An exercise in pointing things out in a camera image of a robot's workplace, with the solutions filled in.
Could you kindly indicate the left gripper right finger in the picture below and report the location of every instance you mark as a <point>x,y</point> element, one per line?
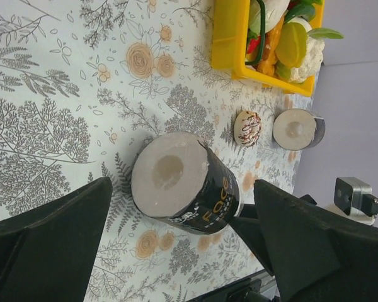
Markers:
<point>316,255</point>

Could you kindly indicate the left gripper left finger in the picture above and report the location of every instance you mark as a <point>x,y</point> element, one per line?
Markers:
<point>47,253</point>

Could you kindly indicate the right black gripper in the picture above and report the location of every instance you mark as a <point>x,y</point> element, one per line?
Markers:
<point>260,286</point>

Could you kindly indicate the black roll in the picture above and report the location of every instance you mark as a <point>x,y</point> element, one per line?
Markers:
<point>179,180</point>
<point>297,129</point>

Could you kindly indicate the orange yellow pepper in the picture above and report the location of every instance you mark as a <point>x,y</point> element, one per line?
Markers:
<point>269,59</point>

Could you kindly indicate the white cauliflower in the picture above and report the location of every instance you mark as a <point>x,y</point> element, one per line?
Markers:
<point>311,62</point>

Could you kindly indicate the floral table mat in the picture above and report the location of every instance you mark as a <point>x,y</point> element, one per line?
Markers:
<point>84,85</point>

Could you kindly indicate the red chili pepper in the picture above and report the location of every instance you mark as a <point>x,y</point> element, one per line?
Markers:
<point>253,43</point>

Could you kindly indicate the green herb sprig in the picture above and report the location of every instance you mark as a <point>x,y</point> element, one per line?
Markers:
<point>256,58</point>

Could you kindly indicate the yellow plastic bin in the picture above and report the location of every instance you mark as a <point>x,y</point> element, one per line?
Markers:
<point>302,19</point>

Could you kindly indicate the white radish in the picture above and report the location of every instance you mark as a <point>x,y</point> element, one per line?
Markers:
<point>274,10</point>

